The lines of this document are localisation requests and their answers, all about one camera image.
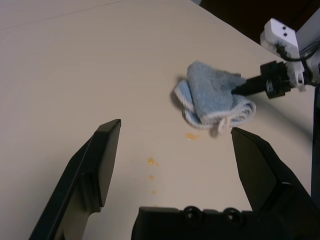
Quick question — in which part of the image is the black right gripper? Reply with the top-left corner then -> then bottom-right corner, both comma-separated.
231,60 -> 295,100

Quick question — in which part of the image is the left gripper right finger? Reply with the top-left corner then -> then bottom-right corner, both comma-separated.
231,126 -> 320,240

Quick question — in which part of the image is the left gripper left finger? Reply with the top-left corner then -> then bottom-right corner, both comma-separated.
28,119 -> 122,240

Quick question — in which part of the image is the light blue terry rag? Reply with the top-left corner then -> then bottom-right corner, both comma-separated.
173,60 -> 257,138

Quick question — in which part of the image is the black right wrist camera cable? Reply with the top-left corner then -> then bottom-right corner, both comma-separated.
274,41 -> 320,63

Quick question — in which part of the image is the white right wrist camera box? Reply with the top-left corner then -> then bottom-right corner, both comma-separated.
259,17 -> 308,94

